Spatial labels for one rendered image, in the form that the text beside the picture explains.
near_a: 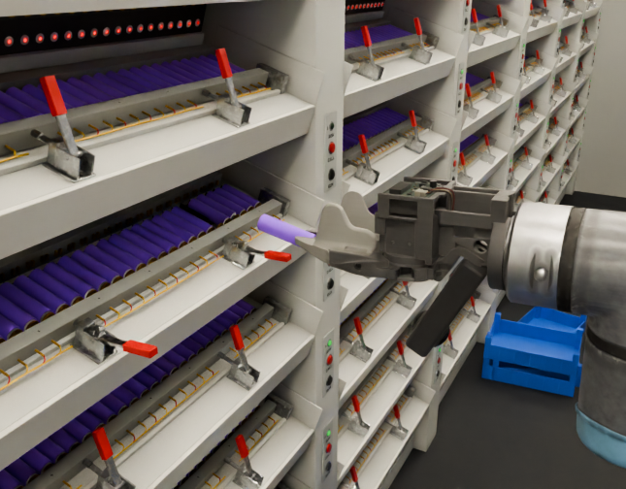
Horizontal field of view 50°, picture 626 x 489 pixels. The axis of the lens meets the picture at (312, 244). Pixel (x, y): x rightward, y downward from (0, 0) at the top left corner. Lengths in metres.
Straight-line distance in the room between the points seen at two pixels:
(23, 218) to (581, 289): 0.46
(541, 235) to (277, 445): 0.73
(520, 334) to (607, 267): 2.01
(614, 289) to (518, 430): 1.69
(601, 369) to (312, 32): 0.61
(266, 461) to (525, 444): 1.17
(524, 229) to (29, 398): 0.47
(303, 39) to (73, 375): 0.56
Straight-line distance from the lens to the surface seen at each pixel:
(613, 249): 0.58
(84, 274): 0.82
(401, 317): 1.61
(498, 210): 0.60
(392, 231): 0.62
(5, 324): 0.74
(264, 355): 1.07
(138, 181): 0.71
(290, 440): 1.21
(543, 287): 0.59
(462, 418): 2.25
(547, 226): 0.59
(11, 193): 0.63
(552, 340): 2.57
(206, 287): 0.86
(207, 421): 0.95
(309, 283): 1.10
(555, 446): 2.21
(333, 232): 0.65
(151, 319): 0.79
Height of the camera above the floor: 1.30
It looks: 22 degrees down
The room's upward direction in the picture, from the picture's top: straight up
